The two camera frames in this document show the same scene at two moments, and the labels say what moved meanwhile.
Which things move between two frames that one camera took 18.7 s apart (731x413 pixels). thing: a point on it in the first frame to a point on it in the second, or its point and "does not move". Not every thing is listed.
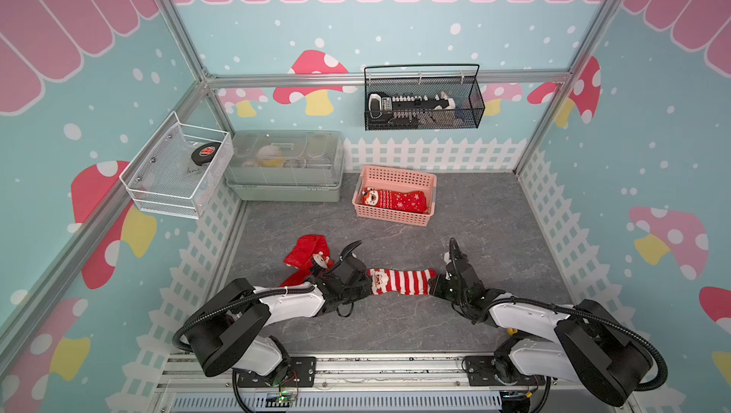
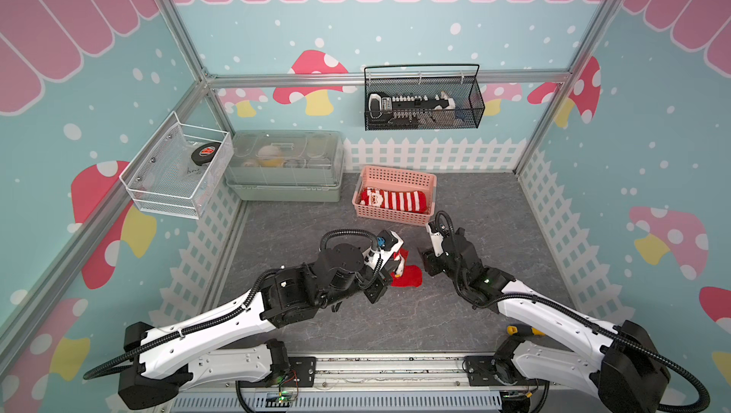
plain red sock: x=301 y=256 to x=412 y=275
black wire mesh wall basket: x=427 y=96 does not move
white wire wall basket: x=176 y=168 does not move
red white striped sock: x=406 y=283 to x=407 y=201
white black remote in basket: x=386 y=110 does not move
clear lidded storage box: x=286 y=166 does not move
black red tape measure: x=205 y=152 does not move
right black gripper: x=438 y=283 to x=428 y=256
